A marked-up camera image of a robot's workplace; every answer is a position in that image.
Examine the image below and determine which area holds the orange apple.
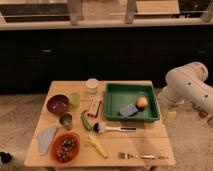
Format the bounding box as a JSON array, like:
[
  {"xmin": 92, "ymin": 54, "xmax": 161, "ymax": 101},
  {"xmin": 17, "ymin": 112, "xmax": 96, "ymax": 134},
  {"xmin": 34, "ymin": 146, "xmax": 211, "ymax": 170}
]
[{"xmin": 136, "ymin": 97, "xmax": 148, "ymax": 109}]

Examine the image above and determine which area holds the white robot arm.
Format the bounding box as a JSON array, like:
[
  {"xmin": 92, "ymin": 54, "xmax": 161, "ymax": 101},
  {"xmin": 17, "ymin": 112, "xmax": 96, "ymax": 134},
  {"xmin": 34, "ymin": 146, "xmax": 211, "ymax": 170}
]
[{"xmin": 159, "ymin": 62, "xmax": 213, "ymax": 127}]

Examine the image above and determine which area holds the white paper cup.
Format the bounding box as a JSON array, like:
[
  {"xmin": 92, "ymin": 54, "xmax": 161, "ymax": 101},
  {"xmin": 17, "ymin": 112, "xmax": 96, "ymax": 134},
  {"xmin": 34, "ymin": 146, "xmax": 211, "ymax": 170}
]
[{"xmin": 85, "ymin": 78, "xmax": 99, "ymax": 94}]

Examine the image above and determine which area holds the light green plastic cup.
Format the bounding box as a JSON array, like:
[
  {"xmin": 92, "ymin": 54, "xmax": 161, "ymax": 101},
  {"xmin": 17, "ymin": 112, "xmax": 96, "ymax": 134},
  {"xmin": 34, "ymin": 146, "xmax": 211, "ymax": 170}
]
[{"xmin": 69, "ymin": 92, "xmax": 80, "ymax": 107}]

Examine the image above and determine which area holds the small metal cup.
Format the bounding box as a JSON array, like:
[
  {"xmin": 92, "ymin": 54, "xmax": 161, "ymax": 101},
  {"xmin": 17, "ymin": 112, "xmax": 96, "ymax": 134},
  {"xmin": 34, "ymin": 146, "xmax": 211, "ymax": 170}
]
[{"xmin": 59, "ymin": 113, "xmax": 72, "ymax": 130}]

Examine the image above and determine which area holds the blue sponge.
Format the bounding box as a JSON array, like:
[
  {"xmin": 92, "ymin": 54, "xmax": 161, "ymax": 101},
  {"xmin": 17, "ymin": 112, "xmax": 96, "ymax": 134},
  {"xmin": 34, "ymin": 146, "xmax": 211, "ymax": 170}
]
[{"xmin": 119, "ymin": 104, "xmax": 138, "ymax": 117}]

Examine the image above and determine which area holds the green plastic tray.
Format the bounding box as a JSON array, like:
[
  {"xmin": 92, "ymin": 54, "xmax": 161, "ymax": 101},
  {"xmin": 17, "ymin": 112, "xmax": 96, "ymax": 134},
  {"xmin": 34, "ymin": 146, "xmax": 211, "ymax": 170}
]
[{"xmin": 104, "ymin": 83, "xmax": 160, "ymax": 122}]

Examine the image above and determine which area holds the metal fork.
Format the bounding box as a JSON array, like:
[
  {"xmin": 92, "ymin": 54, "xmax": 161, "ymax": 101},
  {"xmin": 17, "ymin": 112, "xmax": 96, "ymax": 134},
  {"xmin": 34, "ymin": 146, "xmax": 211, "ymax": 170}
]
[{"xmin": 118, "ymin": 152, "xmax": 156, "ymax": 160}]

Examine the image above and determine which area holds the wooden block with black strip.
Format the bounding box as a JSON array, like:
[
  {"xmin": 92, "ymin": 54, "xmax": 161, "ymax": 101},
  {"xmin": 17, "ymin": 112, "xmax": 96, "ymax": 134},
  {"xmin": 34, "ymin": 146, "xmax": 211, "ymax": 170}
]
[{"xmin": 87, "ymin": 98, "xmax": 101, "ymax": 117}]

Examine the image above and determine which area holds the wooden table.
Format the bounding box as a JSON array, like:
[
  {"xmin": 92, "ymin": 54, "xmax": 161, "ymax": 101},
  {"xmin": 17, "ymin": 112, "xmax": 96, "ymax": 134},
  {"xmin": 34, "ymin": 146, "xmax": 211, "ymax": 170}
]
[{"xmin": 24, "ymin": 81, "xmax": 175, "ymax": 168}]

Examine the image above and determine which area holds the yellow banana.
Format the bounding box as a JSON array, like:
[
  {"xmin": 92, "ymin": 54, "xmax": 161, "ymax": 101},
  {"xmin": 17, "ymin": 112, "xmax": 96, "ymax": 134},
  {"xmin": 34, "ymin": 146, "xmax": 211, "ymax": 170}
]
[{"xmin": 88, "ymin": 134, "xmax": 108, "ymax": 159}]

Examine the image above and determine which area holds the green cucumber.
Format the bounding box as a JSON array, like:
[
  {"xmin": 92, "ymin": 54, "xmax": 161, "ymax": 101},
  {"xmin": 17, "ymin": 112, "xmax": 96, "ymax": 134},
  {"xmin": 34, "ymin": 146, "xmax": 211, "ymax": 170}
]
[{"xmin": 81, "ymin": 110, "xmax": 92, "ymax": 131}]

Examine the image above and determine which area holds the orange bowl with grapes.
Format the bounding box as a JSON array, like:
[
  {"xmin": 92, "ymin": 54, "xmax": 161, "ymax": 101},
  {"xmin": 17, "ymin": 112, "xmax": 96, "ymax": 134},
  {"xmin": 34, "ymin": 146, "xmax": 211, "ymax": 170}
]
[{"xmin": 50, "ymin": 132, "xmax": 80, "ymax": 165}]

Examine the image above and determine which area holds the dark red bowl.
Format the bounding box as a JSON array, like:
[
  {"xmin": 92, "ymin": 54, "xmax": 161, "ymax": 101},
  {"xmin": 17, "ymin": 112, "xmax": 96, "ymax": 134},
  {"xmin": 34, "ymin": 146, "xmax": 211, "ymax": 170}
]
[{"xmin": 46, "ymin": 94, "xmax": 69, "ymax": 115}]

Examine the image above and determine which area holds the grey folded cloth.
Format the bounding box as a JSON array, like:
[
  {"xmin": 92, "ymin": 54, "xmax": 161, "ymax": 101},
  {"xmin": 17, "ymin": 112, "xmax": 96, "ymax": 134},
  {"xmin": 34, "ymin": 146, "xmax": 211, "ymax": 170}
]
[{"xmin": 38, "ymin": 125, "xmax": 58, "ymax": 155}]

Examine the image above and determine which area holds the dark cabinet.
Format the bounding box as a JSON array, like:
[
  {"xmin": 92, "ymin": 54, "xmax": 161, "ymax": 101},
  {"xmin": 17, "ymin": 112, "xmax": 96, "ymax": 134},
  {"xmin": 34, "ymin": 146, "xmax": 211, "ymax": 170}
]
[{"xmin": 0, "ymin": 26, "xmax": 213, "ymax": 94}]

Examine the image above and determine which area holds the black object on floor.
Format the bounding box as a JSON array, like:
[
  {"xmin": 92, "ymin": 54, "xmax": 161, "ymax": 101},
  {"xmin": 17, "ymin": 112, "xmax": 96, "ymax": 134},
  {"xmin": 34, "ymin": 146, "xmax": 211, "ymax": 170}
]
[{"xmin": 0, "ymin": 151, "xmax": 12, "ymax": 164}]

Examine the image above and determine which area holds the white handled brush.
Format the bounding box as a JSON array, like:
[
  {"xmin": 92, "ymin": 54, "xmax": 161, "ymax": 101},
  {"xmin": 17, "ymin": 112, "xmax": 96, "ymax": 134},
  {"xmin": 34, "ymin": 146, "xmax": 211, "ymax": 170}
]
[{"xmin": 93, "ymin": 122, "xmax": 136, "ymax": 134}]

